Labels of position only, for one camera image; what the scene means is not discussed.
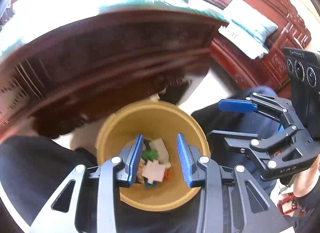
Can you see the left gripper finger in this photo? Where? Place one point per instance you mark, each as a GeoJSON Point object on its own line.
{"type": "Point", "coordinates": [266, 106]}
{"type": "Point", "coordinates": [233, 139]}

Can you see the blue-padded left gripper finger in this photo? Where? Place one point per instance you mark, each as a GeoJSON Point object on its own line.
{"type": "Point", "coordinates": [231, 199]}
{"type": "Point", "coordinates": [59, 213]}

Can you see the white paper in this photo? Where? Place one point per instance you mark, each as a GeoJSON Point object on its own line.
{"type": "Point", "coordinates": [154, 171]}

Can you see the green paper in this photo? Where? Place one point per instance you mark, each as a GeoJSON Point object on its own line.
{"type": "Point", "coordinates": [150, 154]}

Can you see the white foam block with hole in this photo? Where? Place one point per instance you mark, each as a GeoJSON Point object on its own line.
{"type": "Point", "coordinates": [163, 154]}

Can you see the orange snack wrapper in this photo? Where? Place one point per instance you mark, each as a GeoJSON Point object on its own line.
{"type": "Point", "coordinates": [140, 177]}

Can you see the yellow trash bin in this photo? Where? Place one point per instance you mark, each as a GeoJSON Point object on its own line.
{"type": "Point", "coordinates": [153, 120]}

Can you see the person's hand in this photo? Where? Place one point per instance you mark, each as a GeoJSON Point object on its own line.
{"type": "Point", "coordinates": [306, 180]}

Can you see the red crumpled wrapper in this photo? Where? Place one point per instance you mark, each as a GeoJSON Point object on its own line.
{"type": "Point", "coordinates": [167, 174]}

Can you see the blue embroidered cushion near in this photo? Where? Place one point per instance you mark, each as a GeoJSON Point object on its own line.
{"type": "Point", "coordinates": [248, 29]}

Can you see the blue crumpled paper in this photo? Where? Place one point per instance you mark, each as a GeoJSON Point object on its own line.
{"type": "Point", "coordinates": [148, 185]}

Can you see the dark wood long sofa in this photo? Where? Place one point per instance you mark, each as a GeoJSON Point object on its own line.
{"type": "Point", "coordinates": [271, 70]}

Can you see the black camera module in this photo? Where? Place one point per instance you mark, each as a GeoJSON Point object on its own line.
{"type": "Point", "coordinates": [303, 70]}

